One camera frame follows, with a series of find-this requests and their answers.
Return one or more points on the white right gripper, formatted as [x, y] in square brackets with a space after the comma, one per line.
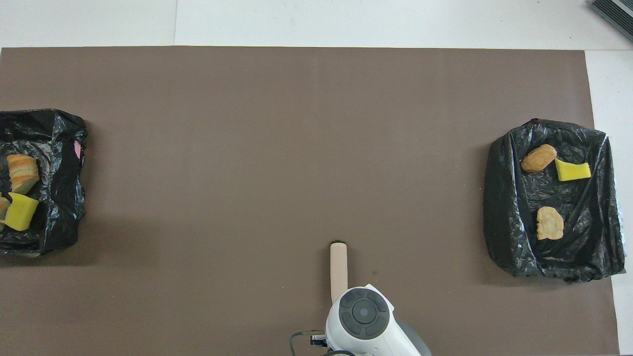
[383, 295]

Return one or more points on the beige hand brush black bristles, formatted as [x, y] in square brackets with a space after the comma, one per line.
[339, 269]

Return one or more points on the brown bread roll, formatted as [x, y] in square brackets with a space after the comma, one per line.
[538, 158]

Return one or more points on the yellow sponge piece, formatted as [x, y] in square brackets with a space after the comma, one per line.
[572, 170]
[21, 212]

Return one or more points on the orange croissant piece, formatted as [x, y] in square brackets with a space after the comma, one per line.
[22, 172]

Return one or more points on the grey-beige bread chunk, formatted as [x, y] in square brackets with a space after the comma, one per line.
[3, 207]

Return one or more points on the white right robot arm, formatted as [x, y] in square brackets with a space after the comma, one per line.
[366, 326]

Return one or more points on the black bag lined bin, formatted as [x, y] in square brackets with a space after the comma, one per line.
[509, 222]

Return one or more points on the black bag bin pink spot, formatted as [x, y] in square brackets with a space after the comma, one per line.
[59, 198]

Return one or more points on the brown table mat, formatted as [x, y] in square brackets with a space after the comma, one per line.
[247, 148]

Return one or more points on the grey ribbed device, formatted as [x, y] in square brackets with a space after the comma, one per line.
[615, 11]

